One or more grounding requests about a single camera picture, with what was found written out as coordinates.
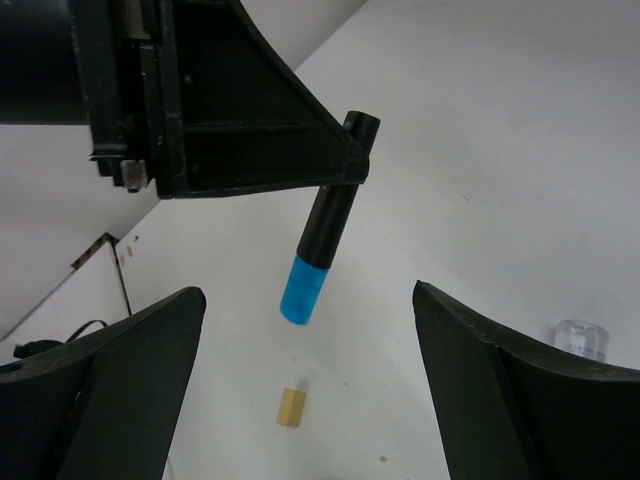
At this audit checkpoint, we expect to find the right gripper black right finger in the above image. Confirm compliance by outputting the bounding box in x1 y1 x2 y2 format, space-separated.
412 281 639 479

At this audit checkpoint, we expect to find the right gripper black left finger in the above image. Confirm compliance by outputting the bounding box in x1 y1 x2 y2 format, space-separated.
1 287 206 479

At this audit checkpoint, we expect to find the clear glue bottle blue cap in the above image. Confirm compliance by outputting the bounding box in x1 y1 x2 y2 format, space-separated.
553 320 610 363

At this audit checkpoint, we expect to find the blue cap black highlighter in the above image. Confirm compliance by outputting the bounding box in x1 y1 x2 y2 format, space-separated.
280 111 381 325

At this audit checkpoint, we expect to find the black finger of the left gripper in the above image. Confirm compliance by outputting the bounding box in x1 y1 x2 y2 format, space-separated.
155 1 370 199

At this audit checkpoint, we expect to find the small yellow eraser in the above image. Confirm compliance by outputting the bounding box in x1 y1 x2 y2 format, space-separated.
276 388 307 428

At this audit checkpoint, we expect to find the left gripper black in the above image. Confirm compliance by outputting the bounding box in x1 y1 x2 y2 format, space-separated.
1 1 170 193

